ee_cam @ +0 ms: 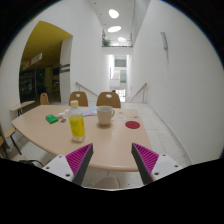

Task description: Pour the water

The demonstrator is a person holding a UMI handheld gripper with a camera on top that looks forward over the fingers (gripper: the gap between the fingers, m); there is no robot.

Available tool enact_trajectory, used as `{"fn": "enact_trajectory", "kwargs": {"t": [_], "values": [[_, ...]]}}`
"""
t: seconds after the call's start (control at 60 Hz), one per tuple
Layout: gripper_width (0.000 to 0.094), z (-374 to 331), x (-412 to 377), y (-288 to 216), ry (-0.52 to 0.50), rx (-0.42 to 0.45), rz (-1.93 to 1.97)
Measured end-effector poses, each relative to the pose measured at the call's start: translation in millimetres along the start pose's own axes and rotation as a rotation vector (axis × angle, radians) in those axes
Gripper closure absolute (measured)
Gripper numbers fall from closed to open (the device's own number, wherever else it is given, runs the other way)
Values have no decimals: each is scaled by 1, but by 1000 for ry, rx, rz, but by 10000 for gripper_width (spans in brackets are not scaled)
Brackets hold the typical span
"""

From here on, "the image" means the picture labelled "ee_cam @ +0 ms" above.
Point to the balcony plant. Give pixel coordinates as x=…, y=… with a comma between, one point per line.
x=106, y=42

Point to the yellow drink plastic bottle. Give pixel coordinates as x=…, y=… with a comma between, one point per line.
x=76, y=121

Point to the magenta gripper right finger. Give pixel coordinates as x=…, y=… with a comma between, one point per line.
x=153, y=166

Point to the wooden handrail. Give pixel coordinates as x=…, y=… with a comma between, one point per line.
x=85, y=88
x=141, y=90

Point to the colourful paper sheet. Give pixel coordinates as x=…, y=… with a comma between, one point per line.
x=89, y=111

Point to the green small box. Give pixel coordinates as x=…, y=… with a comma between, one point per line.
x=51, y=119

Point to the light wooden table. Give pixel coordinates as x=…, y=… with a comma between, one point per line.
x=111, y=144

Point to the wooden bench left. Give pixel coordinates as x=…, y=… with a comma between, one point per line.
x=18, y=108

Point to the white ceramic mug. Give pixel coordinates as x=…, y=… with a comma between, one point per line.
x=105, y=114

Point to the small wooden chair far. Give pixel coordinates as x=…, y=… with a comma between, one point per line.
x=44, y=99

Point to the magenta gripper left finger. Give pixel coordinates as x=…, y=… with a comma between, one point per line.
x=73, y=166

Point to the wooden chair right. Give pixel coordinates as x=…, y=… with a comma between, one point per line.
x=108, y=99

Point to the wooden chair at left edge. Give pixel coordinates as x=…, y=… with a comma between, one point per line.
x=7, y=134

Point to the left wooden handrail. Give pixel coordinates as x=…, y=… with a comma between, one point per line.
x=85, y=88

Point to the red round coaster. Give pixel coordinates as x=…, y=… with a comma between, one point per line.
x=132, y=124

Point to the right wooden handrail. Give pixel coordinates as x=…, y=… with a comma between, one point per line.
x=141, y=90

